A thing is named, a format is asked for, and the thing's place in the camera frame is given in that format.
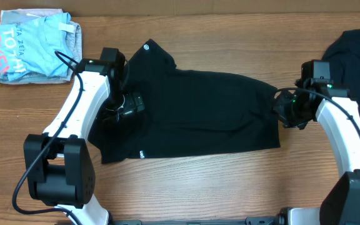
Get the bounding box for black t-shirt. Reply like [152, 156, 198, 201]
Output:
[88, 40, 280, 164]

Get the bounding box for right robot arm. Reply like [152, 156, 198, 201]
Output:
[272, 60, 360, 225]

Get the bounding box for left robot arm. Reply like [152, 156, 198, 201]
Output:
[12, 47, 145, 224]

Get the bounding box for light blue printed t-shirt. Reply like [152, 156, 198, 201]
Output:
[0, 12, 73, 81]

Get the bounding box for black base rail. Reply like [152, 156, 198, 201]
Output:
[104, 216, 334, 225]

